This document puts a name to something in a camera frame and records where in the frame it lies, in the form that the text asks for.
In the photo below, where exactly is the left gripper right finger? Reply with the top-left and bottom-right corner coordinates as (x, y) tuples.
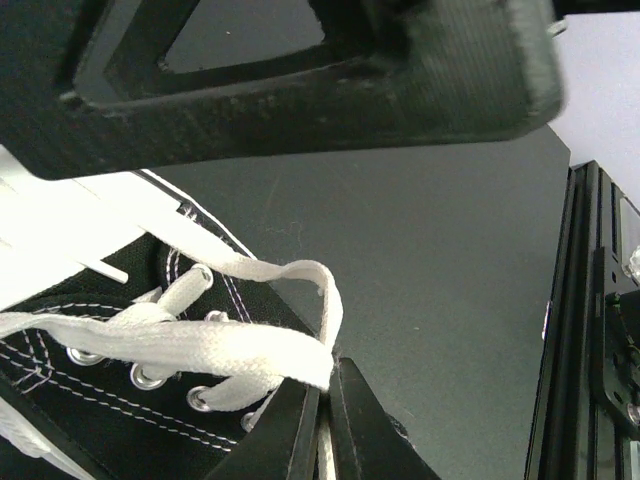
(329, 358), (438, 480)

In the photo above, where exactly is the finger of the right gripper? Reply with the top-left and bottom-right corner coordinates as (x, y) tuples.
(1, 1), (563, 180)

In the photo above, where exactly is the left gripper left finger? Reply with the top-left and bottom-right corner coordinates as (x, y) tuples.
(208, 382), (320, 480)

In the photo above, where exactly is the white shoelace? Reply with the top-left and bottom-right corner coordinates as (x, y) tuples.
(1, 152), (343, 411)

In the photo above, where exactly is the black white sneaker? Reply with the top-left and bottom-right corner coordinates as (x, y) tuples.
(1, 170), (332, 479)

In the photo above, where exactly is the black table mat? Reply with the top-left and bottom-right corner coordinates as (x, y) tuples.
(161, 127), (569, 479)

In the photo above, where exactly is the black aluminium rail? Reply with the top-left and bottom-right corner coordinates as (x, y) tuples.
(524, 161), (639, 480)

